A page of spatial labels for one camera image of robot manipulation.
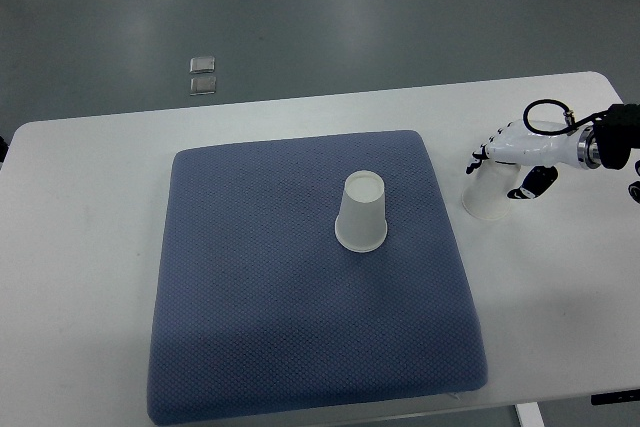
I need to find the blue textured cushion mat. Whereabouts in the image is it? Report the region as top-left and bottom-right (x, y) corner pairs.
(147, 130), (488, 425)

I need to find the black bracket at table edge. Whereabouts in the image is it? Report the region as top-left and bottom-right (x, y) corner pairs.
(590, 389), (640, 406)

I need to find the lower metal floor plate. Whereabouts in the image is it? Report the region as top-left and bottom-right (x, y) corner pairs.
(190, 75), (217, 96)

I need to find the white table leg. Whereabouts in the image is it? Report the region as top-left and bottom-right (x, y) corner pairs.
(515, 402), (545, 427)

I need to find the white paper cup on mat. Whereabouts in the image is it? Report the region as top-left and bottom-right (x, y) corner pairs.
(334, 170), (388, 253)

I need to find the upper metal floor plate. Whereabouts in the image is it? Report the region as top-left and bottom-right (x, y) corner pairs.
(189, 56), (215, 74)

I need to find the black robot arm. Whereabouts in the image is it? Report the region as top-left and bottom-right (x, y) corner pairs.
(589, 104), (639, 170)

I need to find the black shoe at left edge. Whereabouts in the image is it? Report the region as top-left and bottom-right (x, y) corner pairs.
(0, 137), (8, 163)

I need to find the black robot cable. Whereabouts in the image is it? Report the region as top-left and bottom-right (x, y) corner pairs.
(522, 99), (609, 136)

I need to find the metal floor plate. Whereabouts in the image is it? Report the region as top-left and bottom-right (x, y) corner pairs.
(189, 56), (215, 74)
(190, 75), (217, 96)

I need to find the white paper cup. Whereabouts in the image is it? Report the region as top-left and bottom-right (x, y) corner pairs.
(461, 160), (520, 221)
(334, 170), (388, 253)

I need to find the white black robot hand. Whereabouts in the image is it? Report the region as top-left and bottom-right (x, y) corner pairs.
(466, 120), (601, 200)

